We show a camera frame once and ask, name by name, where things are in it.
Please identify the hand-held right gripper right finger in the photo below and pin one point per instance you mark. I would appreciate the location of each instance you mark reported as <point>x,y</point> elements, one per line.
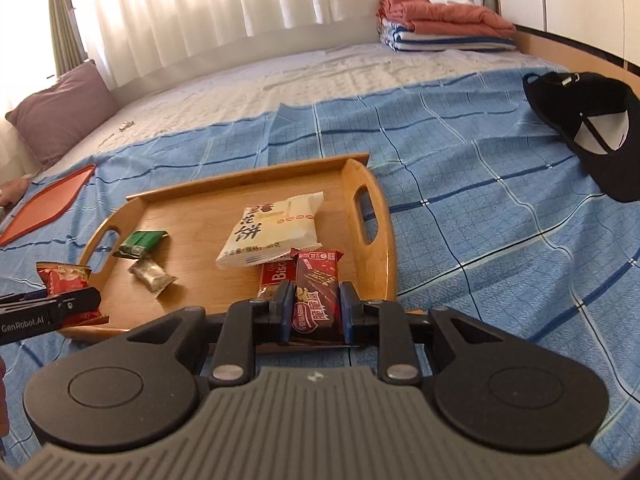
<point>350,315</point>

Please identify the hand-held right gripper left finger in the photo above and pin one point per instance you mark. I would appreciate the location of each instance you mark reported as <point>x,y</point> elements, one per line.
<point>282,310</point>

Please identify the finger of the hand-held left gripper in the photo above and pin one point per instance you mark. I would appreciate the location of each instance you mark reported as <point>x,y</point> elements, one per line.
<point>80,301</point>
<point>25,300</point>

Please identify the red picture snack packet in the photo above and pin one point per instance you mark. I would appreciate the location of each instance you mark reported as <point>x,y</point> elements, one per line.
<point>62,277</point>

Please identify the red biscuit packet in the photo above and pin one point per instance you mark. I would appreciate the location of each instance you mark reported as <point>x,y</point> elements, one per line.
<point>272,275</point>

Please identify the brown chocolate wafer packet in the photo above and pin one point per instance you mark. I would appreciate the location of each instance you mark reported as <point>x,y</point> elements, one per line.
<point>317,285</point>

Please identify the small silver-gold snack packet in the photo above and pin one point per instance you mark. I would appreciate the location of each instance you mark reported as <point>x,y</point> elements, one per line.
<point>152,276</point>

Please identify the white pastry packet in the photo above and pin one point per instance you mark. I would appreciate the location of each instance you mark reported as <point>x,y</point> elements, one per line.
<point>270,230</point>

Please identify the green snack packet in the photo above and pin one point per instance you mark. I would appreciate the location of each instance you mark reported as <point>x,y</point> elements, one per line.
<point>142,242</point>

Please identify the red plastic tray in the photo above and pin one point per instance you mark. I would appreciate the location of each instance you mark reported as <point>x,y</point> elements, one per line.
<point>45,205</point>

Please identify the pink cloth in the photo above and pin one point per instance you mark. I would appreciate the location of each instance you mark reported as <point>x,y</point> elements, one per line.
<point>12,190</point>

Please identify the blue checked bedsheet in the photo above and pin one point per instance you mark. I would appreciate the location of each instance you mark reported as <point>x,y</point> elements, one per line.
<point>475,260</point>

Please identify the small silver object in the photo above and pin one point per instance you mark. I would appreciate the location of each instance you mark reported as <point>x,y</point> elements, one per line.
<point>126,125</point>

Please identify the purple pillow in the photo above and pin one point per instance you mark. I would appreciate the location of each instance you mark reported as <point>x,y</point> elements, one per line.
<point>65,110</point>

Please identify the white mattress pad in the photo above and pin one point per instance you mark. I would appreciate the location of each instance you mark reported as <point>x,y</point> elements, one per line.
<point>300,75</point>

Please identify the folded blue striped blanket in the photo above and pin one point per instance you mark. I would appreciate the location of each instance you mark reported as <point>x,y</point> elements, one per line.
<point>440,44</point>

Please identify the black cap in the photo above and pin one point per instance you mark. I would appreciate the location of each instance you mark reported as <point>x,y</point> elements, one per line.
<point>615,170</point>

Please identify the white sheer curtain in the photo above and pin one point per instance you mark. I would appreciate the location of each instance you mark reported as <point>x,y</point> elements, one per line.
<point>250,0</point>

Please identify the folded red quilt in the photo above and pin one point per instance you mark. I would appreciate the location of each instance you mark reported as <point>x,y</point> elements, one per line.
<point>450,17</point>

